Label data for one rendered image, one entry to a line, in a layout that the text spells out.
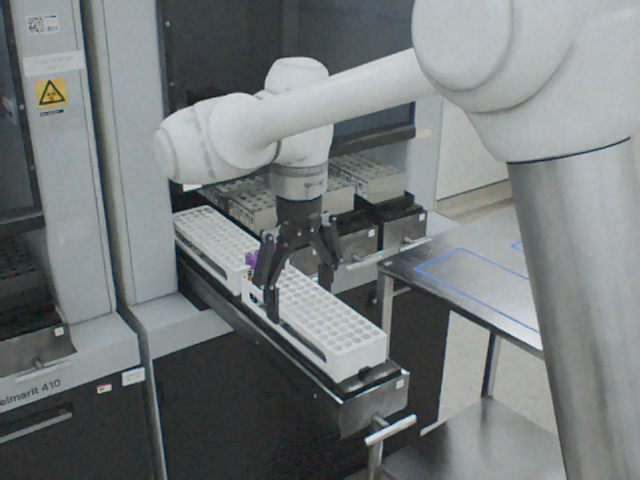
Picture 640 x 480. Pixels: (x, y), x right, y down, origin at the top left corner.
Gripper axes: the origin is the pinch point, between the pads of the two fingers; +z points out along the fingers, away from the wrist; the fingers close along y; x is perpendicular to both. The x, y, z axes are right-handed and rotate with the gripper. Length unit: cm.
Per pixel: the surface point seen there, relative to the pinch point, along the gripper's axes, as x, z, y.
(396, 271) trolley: 3.2, 3.9, 25.2
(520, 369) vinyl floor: 34, 87, 115
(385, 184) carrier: 31, 0, 45
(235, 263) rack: 16.5, -0.6, -3.1
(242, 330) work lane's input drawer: 8.4, 8.4, -6.7
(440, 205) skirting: 142, 82, 180
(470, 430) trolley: 2, 58, 53
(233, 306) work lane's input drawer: 12.1, 5.4, -6.3
